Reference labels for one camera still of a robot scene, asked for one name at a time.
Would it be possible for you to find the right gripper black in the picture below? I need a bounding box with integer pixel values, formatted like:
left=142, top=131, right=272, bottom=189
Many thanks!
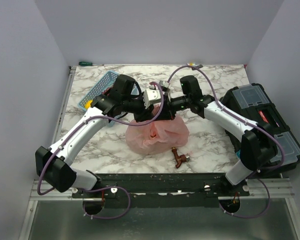
left=154, top=93, right=191, bottom=122

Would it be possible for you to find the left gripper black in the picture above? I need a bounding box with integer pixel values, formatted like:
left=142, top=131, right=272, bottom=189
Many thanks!
left=122, top=93, right=156, bottom=123

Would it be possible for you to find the pink plastic bag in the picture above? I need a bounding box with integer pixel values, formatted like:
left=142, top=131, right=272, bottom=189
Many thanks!
left=125, top=115, right=190, bottom=155

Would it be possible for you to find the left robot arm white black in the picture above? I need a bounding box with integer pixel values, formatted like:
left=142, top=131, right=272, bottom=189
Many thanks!
left=35, top=74, right=164, bottom=198

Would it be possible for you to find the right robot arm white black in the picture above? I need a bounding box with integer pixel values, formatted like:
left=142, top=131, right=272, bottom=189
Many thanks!
left=163, top=75, right=278, bottom=196

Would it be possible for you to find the blue plastic basket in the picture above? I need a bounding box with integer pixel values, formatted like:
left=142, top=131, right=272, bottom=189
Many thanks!
left=77, top=70, right=120, bottom=113

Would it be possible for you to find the small yellow black tool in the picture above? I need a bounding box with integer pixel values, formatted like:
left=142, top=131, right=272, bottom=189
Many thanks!
left=187, top=62, right=203, bottom=69

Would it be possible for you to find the brown brass faucet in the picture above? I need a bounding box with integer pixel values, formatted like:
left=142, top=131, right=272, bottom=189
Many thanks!
left=171, top=147, right=190, bottom=169

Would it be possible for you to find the black tool box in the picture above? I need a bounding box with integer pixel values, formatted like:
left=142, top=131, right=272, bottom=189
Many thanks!
left=219, top=83, right=300, bottom=174

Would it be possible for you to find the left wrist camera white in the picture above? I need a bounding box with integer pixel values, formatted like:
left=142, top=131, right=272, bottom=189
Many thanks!
left=143, top=88, right=164, bottom=109

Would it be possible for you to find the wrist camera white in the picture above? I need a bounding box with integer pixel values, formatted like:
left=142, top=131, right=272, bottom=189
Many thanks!
left=159, top=80, right=170, bottom=92
left=143, top=88, right=164, bottom=109

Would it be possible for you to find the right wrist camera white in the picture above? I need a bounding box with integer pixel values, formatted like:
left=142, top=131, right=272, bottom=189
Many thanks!
left=159, top=80, right=170, bottom=92

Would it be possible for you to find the green handled screwdriver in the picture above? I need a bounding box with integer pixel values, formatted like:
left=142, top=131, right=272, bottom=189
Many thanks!
left=78, top=61, right=104, bottom=67

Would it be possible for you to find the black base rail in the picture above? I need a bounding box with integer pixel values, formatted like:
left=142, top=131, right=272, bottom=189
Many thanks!
left=72, top=173, right=249, bottom=212

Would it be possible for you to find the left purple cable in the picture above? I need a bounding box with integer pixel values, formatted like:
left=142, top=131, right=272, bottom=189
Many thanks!
left=37, top=81, right=165, bottom=220

